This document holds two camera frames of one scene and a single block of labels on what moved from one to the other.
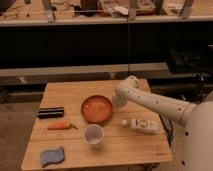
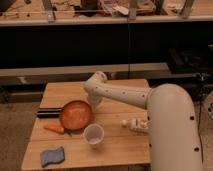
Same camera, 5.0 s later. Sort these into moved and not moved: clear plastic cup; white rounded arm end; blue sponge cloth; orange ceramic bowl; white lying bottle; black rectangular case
Moved: orange ceramic bowl; white rounded arm end
Not moved: clear plastic cup; black rectangular case; white lying bottle; blue sponge cloth
